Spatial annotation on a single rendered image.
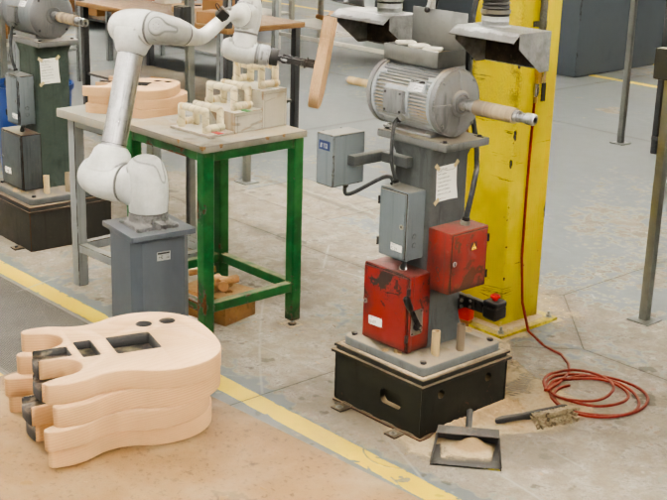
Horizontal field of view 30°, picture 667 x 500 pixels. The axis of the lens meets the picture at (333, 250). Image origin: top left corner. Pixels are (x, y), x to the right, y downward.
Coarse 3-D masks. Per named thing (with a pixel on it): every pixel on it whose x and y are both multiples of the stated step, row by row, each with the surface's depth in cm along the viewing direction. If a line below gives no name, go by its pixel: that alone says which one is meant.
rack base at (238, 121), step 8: (216, 104) 560; (224, 104) 560; (224, 112) 547; (232, 112) 544; (240, 112) 545; (248, 112) 548; (256, 112) 551; (200, 120) 560; (224, 120) 548; (232, 120) 544; (240, 120) 545; (248, 120) 549; (256, 120) 552; (232, 128) 545; (240, 128) 547; (248, 128) 550; (256, 128) 553
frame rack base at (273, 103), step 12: (252, 84) 565; (228, 96) 568; (240, 96) 562; (252, 96) 556; (264, 96) 552; (276, 96) 557; (264, 108) 554; (276, 108) 559; (264, 120) 555; (276, 120) 561
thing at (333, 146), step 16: (352, 128) 473; (320, 144) 466; (336, 144) 461; (352, 144) 467; (320, 160) 468; (336, 160) 463; (320, 176) 469; (336, 176) 465; (352, 176) 471; (384, 176) 468; (352, 192) 476
